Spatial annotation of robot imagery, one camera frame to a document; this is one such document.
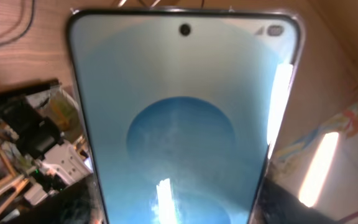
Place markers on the blue screen smartphone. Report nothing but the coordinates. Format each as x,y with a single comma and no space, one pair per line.
181,108

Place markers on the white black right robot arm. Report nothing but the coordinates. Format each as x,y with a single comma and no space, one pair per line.
43,178

